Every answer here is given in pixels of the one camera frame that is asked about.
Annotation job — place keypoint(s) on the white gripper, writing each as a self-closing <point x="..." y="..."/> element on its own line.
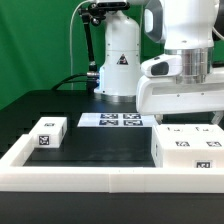
<point x="157" y="96"/>

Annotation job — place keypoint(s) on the white door panel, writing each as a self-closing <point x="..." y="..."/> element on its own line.
<point x="173" y="136"/>
<point x="208" y="137"/>

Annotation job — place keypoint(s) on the white cabinet box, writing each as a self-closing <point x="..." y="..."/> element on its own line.
<point x="191" y="157"/>

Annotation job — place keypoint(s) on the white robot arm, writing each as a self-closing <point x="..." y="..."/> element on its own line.
<point x="182" y="79"/>

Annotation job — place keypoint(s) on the small white cabinet block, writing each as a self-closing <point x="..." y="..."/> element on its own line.
<point x="49" y="132"/>

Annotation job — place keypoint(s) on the white marker base plate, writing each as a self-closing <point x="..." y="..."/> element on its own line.
<point x="120" y="120"/>

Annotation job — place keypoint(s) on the white U-shaped frame fence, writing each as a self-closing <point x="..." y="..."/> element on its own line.
<point x="15" y="175"/>

